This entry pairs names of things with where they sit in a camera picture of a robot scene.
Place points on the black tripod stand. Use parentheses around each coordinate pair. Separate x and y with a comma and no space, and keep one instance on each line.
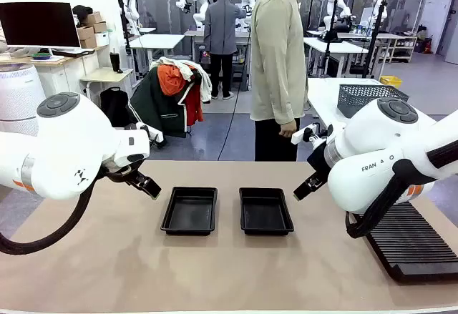
(375,38)
(331,28)

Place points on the white Franka left robot arm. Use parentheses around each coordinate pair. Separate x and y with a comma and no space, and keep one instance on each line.
(71,142)

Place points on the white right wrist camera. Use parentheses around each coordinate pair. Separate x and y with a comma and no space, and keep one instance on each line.
(304,134)

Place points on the dark green jacket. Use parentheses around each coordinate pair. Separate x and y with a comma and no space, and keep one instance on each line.
(157,110)

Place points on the white storage box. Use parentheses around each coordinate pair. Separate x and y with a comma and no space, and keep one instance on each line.
(102,39)

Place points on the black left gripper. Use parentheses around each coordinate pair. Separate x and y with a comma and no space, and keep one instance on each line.
(118,175)

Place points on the white lab table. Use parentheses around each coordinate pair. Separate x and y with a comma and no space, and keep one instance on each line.
(195,34)
(155,40)
(336,47)

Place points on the white shelf unit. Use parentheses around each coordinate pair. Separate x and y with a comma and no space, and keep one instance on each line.
(402,47)

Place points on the yellow plastic bin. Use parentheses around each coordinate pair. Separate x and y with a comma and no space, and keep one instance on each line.
(390,81)

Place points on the green bowl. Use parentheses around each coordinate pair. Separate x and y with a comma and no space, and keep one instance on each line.
(41,56)

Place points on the small white side table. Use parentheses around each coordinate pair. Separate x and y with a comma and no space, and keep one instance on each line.
(107,75)

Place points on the red fire extinguisher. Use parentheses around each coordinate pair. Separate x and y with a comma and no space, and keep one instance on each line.
(428,45)

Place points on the black keyboard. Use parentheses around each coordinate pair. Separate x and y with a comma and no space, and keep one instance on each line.
(71,53)

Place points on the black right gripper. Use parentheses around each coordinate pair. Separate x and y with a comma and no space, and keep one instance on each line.
(318,164)

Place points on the brown cardboard box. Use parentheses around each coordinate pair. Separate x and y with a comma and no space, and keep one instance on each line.
(88,43)
(85,32)
(93,18)
(99,27)

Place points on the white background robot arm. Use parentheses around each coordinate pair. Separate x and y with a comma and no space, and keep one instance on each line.
(200,6)
(379,8)
(340,6)
(130,10)
(247,8)

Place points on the cream white garment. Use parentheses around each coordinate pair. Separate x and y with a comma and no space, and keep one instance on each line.
(200,78)

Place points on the grey step stool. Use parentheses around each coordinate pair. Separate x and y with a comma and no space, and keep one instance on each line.
(240,78)

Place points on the black plastic ESD tray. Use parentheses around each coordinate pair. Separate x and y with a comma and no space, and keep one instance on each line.
(189,214)
(264,215)

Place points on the person in beige shirt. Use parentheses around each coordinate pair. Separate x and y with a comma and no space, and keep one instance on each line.
(279,60)

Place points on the black tumbler with straw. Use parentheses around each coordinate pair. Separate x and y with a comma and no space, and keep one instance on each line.
(116,62)

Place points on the black backpack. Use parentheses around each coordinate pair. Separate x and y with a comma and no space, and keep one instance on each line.
(114,106)

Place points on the person in grey jacket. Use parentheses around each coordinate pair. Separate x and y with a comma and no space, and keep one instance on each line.
(222,28)

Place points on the white Franka right robot arm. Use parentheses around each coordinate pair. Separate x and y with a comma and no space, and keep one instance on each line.
(368,138)

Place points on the white cabinet with wooden top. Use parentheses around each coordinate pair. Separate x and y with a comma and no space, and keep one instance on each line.
(61,74)

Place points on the white cylindrical air purifier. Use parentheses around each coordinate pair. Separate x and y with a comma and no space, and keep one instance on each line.
(18,92)

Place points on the black slotted board rack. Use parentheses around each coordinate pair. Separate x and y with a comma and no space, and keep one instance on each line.
(411,242)

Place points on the person's right forearm beige sleeve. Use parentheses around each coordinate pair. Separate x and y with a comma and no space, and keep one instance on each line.
(290,106)

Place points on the person's right hand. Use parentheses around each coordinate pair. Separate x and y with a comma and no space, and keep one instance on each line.
(288,128)

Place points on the black computer monitor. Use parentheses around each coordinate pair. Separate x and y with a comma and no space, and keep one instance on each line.
(35,24)

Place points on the grey mesh basket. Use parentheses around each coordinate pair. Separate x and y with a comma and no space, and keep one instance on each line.
(365,97)

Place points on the orange garment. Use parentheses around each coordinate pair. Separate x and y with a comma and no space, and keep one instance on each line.
(171,79)

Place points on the red garment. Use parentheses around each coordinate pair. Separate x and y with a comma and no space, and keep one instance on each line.
(194,104)

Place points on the grey door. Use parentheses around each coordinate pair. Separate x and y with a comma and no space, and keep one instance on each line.
(436,10)

